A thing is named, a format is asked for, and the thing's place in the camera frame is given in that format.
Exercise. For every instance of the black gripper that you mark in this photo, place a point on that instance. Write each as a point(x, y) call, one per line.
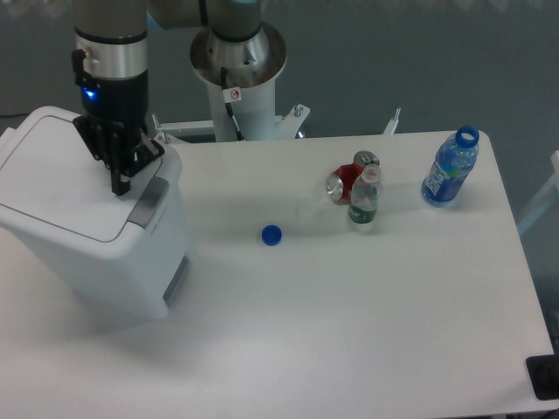
point(113, 124)

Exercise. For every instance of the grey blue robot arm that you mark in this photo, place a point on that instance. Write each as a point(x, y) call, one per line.
point(110, 66)

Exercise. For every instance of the white trash can body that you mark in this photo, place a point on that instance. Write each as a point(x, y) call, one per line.
point(138, 270)

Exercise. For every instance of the blue bottle cap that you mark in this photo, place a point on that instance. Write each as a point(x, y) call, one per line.
point(271, 235)

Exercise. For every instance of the crushed red soda can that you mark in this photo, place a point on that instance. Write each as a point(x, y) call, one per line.
point(339, 182)

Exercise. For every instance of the clear green label bottle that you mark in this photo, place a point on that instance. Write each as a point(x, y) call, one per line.
point(365, 195)

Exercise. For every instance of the blue plastic bottle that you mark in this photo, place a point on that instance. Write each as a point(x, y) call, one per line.
point(453, 163)

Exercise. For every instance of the black device at edge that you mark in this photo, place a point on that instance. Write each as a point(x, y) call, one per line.
point(543, 374)

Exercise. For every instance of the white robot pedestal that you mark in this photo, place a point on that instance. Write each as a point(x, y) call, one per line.
point(240, 79)

